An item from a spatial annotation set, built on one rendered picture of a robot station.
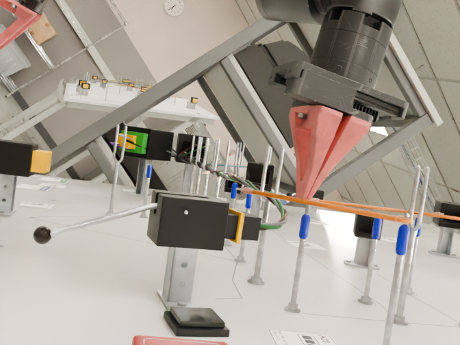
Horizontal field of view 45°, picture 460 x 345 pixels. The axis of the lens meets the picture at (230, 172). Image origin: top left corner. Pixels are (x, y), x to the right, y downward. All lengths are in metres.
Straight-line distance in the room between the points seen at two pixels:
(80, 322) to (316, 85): 0.24
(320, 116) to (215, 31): 7.83
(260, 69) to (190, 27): 6.65
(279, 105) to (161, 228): 1.14
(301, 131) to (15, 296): 0.26
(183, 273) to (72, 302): 0.09
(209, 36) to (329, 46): 7.78
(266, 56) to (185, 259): 1.14
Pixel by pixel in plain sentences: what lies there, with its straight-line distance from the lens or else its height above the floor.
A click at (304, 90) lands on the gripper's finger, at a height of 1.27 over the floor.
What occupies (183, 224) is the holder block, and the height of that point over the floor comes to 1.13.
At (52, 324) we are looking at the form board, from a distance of 0.41.
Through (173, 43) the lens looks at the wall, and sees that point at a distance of 8.14.
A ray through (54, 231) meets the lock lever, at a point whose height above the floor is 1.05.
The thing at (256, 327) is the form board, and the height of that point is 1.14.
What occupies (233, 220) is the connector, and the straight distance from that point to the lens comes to 0.47.
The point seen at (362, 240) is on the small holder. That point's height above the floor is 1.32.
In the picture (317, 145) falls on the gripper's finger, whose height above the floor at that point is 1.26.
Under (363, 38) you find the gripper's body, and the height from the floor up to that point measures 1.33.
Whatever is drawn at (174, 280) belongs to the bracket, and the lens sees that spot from 0.47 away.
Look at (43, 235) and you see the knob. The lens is 0.45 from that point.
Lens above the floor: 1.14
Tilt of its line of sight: 6 degrees up
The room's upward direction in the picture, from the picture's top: 57 degrees clockwise
